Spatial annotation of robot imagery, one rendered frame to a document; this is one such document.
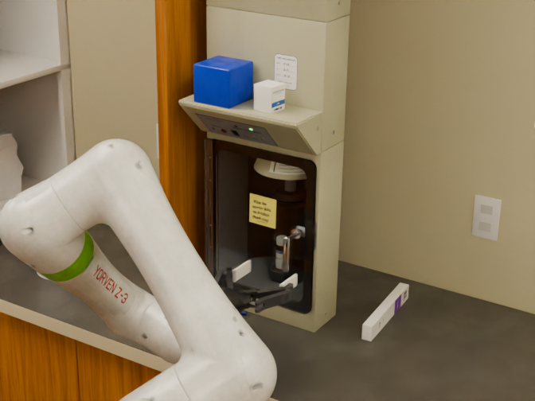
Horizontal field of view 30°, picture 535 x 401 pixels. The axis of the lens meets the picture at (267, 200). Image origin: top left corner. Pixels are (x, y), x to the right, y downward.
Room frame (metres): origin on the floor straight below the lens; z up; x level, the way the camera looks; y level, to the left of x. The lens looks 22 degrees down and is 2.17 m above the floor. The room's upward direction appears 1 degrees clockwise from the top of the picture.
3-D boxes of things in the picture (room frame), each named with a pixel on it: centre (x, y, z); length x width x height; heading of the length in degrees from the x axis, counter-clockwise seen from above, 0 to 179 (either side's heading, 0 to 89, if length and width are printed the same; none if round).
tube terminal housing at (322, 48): (2.34, -0.05, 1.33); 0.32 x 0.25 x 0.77; 58
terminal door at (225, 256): (2.23, 0.02, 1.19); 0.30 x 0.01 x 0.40; 58
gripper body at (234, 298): (1.93, 0.08, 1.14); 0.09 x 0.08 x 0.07; 148
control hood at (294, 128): (2.19, 0.04, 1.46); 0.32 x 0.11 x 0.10; 58
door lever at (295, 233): (2.15, -0.06, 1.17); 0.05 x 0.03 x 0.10; 148
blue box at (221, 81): (2.23, 0.11, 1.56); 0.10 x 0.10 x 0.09; 58
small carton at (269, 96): (2.16, 0.00, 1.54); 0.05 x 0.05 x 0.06; 52
